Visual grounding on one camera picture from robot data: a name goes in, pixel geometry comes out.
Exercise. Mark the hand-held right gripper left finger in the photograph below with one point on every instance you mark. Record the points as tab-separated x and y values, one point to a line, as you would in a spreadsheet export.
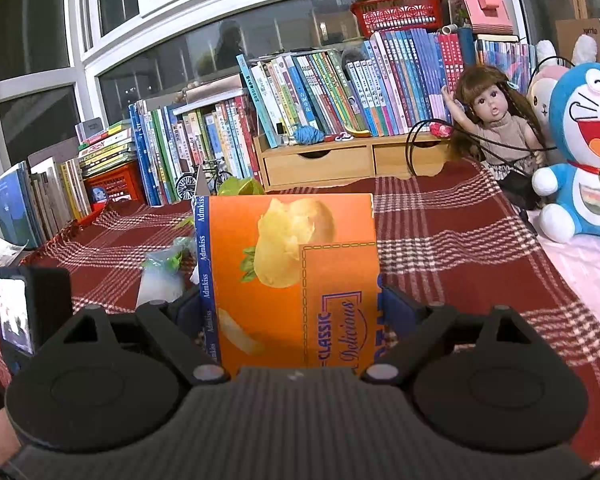
187	310

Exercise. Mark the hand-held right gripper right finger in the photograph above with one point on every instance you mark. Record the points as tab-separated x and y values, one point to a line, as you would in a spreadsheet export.
395	310

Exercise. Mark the clear plastic bag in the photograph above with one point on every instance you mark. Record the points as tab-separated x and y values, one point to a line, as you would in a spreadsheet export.
157	280

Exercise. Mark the orange snack box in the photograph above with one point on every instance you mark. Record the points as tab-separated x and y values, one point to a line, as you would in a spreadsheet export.
280	310

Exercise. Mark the newspaper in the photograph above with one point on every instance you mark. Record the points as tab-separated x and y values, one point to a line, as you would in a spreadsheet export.
0	260

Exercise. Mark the red plaid blanket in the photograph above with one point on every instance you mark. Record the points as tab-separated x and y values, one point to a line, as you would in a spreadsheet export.
455	260

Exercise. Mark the miniature black bicycle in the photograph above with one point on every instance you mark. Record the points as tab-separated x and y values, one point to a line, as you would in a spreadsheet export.
185	187

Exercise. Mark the green plastic wrapper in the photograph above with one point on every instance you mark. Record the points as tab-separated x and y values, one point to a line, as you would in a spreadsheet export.
242	187

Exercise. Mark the red plastic crate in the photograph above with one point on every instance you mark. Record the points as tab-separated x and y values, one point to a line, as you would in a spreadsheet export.
120	180

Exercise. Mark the row of colourful books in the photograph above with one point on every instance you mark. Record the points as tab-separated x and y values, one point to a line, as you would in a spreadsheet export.
155	160
380	85

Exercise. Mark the stack of flat books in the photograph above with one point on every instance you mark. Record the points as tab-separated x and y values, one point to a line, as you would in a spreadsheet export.
105	152

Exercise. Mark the wooden drawer organizer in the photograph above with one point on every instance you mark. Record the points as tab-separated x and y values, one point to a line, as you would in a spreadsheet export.
330	162

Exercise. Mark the small grey box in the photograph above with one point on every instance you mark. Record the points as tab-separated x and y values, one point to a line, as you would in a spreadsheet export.
90	129

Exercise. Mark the yellow banana toy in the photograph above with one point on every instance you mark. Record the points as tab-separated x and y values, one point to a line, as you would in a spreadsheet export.
357	133

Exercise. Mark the blue yarn ball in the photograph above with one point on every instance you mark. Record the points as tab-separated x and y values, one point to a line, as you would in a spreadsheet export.
309	135

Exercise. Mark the brown-haired doll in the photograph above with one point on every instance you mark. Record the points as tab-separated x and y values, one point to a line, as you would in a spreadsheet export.
495	130

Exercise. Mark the grey cardboard box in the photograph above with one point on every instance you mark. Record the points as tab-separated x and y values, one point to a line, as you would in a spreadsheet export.
210	92

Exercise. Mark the pink rabbit plush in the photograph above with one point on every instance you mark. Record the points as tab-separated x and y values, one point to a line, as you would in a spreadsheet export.
542	95

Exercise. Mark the blue cat plush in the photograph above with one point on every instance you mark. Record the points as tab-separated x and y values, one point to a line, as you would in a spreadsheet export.
580	110

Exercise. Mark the row of thin books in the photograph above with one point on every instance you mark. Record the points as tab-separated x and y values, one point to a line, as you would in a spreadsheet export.
505	57

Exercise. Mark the red plastic basket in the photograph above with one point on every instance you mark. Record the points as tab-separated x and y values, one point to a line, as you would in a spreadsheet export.
395	15

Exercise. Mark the small wooden easel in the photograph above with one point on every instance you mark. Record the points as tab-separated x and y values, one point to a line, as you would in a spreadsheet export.
580	35

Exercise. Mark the white window frame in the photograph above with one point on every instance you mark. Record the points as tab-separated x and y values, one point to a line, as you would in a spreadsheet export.
130	55

